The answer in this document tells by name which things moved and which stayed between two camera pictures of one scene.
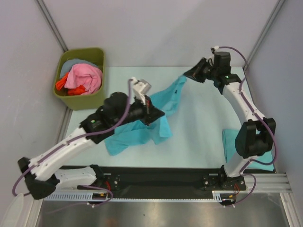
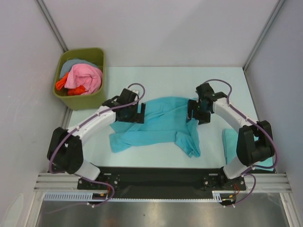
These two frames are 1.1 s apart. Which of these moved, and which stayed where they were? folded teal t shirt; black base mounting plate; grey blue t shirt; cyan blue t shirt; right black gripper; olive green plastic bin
Moved: cyan blue t shirt; right black gripper
Stayed: black base mounting plate; grey blue t shirt; folded teal t shirt; olive green plastic bin
